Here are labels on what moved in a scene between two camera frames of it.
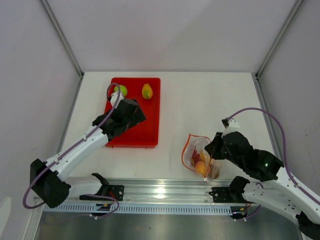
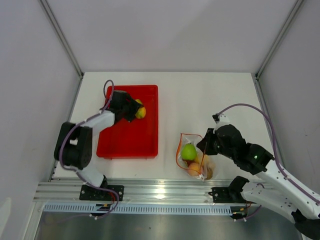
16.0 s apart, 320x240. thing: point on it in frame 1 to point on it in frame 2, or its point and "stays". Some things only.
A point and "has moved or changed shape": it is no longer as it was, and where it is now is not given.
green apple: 123,89 to 188,152
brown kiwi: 213,171 has moved or changed shape
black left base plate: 116,191 stays
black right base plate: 222,194 stays
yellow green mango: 147,91 has moved or changed shape
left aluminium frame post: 48,9 stays
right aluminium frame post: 295,9 stays
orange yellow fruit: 202,155 has moved or changed shape
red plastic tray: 144,134 has moved or changed shape
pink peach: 201,166 to 195,169
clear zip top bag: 195,157 has moved or changed shape
